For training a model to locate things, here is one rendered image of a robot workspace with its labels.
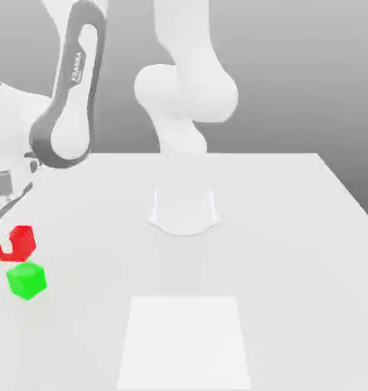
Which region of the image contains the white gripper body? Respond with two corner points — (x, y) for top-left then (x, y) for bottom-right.
(0, 180), (36, 233)

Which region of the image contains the small green cube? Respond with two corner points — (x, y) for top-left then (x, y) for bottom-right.
(6, 261), (48, 302)

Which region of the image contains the small red cube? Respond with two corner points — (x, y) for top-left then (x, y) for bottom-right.
(0, 225), (37, 263)

